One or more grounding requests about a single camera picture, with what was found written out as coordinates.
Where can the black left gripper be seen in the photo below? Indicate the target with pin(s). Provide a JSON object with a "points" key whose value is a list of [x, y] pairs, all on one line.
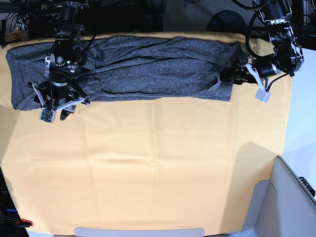
{"points": [[241, 75]]}

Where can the grey tray edge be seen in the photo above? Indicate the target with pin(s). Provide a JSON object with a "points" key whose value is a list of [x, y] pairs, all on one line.
{"points": [[88, 232]]}

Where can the red black clamp left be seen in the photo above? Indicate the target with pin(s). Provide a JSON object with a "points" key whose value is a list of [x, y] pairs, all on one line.
{"points": [[22, 223]]}

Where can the white plastic bin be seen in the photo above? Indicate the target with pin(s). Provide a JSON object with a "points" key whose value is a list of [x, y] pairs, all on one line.
{"points": [[281, 206]]}

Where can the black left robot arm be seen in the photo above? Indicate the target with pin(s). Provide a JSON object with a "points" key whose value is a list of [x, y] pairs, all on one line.
{"points": [[287, 56]]}

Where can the grey long-sleeve shirt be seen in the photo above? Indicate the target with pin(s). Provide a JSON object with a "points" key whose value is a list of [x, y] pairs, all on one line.
{"points": [[132, 68]]}

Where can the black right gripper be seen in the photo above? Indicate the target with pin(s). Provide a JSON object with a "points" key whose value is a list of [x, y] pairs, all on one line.
{"points": [[59, 94]]}

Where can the yellow table cloth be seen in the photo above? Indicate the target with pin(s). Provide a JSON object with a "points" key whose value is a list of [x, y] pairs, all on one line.
{"points": [[170, 163]]}

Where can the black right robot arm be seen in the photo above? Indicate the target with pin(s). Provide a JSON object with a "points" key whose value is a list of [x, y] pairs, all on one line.
{"points": [[63, 59]]}

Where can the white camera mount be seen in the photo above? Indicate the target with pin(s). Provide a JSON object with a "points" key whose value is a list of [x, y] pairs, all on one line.
{"points": [[262, 94], [48, 115]]}

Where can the black round chair base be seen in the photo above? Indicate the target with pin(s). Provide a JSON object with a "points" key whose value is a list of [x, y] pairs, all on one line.
{"points": [[227, 21]]}

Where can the black remote control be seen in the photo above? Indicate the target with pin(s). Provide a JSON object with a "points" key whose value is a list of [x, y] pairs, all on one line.
{"points": [[308, 186]]}

